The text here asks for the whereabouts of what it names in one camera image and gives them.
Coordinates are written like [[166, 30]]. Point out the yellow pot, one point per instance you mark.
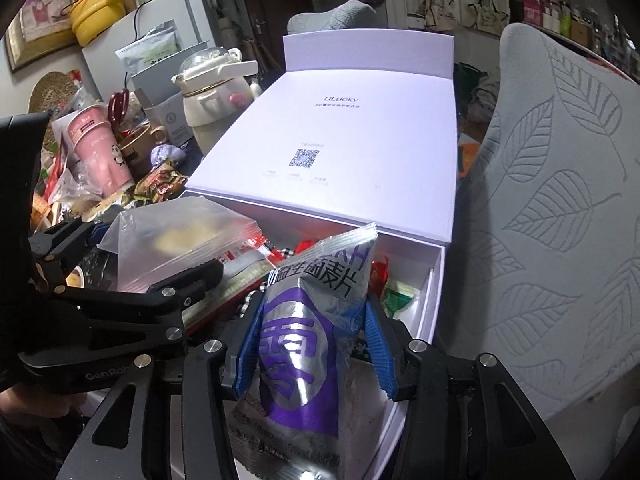
[[97, 7]]

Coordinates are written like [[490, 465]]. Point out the white gift box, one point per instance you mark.
[[360, 125]]

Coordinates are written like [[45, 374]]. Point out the purple wrapped candy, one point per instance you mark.
[[167, 152]]

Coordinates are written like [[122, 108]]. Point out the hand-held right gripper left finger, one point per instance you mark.
[[250, 345]]

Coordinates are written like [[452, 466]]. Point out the long red packet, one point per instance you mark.
[[235, 265]]

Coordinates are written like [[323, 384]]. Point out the beige mug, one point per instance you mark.
[[137, 142]]

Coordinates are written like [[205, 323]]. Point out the white fridge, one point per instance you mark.
[[195, 15]]

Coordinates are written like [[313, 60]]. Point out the small red wrapper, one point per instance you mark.
[[380, 270]]

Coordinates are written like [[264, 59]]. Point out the green white pouch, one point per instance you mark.
[[150, 52]]

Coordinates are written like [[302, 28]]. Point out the clear zip bag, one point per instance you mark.
[[170, 240]]

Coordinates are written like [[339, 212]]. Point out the pink paper cup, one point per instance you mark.
[[100, 155]]

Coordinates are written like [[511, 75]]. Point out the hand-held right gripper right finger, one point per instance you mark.
[[382, 355]]

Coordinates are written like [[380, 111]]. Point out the chair with leaf-pattern cover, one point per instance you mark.
[[330, 17], [560, 210]]

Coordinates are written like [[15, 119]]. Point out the red scissors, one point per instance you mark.
[[117, 107]]

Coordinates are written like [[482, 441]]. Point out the colourful snack wrapper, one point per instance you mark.
[[160, 185]]

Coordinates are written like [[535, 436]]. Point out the framed picture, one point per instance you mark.
[[37, 20]]

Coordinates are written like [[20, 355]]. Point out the round woven mat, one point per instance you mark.
[[47, 92]]

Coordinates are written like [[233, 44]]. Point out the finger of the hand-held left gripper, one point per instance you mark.
[[190, 285], [95, 234]]

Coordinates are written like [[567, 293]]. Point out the row of bottles and jars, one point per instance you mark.
[[575, 15]]

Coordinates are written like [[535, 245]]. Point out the purple silver snack packet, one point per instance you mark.
[[300, 340]]

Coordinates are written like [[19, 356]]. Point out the green printed packet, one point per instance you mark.
[[397, 300]]

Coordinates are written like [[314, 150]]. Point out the cream kettle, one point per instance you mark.
[[215, 105]]

